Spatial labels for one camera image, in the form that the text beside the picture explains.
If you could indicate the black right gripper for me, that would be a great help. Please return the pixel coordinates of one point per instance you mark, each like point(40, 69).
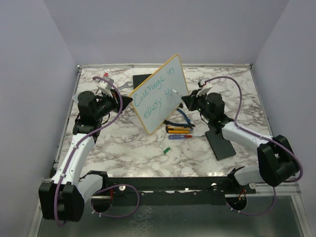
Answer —
point(191, 99)

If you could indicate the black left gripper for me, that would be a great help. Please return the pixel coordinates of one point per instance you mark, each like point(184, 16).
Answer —
point(115, 99)

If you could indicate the yellow framed whiteboard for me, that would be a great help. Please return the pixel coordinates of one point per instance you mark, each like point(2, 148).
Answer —
point(153, 100)

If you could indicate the green marker cap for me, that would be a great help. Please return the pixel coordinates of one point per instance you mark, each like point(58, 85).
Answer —
point(166, 150)

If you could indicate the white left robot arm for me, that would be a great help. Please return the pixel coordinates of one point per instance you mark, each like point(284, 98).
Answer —
point(63, 198)

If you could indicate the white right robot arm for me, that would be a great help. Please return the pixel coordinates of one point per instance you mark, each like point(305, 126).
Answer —
point(275, 156)

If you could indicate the silver open-end wrench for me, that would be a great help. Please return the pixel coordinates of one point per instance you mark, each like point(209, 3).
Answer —
point(128, 84)

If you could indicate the yellow utility knife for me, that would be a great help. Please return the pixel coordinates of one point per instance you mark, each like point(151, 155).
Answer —
point(177, 130)

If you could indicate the blue red screwdriver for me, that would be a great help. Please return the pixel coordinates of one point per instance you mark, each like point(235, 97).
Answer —
point(183, 136)

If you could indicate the small white square device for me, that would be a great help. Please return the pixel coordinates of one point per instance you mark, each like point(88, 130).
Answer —
point(75, 98)

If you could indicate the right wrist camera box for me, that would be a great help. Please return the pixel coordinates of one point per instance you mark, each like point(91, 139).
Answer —
point(204, 87)

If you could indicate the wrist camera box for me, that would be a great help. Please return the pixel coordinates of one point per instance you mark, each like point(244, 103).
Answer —
point(104, 87)
point(204, 87)

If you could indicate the large black network switch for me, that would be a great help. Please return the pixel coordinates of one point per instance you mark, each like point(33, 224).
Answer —
point(138, 79)

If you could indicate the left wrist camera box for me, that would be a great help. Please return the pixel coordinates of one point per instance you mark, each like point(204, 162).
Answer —
point(104, 87)

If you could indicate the small black network switch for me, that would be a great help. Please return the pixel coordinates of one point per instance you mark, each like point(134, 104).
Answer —
point(221, 147)

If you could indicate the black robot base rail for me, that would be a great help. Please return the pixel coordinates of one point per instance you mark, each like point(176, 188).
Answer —
point(168, 191)

